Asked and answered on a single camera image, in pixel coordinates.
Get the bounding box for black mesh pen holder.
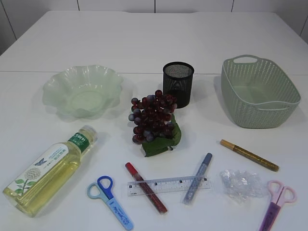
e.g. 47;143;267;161
163;62;194;108

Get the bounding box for gold glitter marker pen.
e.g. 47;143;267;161
219;139;280;172

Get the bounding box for pink purple safety scissors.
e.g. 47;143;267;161
259;180;297;231

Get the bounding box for blue safety scissors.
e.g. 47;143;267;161
87;176;134;231

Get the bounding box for blue glitter marker pen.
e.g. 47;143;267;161
182;153;212;205

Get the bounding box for clear plastic ruler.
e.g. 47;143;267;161
127;176;212;197

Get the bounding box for red glitter marker pen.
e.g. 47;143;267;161
125;162;167;214

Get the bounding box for green glass wavy plate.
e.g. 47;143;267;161
42;65;124;118

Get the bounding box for clear plastic sheet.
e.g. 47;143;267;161
219;169;269;205

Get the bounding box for yellow tea drink bottle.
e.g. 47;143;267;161
3;125;97;217

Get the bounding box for purple artificial grape bunch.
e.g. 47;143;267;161
128;90;181;157

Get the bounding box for green plastic woven basket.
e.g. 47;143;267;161
221;55;301;129

